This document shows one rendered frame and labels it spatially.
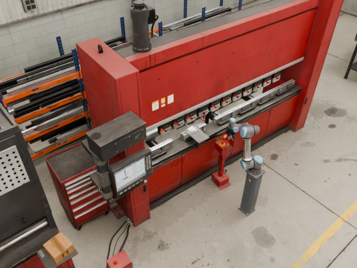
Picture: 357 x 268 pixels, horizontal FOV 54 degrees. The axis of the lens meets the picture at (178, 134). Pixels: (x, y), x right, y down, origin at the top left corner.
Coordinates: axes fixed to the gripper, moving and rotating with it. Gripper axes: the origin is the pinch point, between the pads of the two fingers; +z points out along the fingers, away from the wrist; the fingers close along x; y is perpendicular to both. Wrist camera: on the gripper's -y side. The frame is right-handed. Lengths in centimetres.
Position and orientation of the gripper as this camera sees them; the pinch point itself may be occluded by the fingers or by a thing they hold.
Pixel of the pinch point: (229, 139)
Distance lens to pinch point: 476.2
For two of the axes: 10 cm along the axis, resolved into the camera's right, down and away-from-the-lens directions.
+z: -0.5, 7.0, 7.1
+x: -8.5, 3.4, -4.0
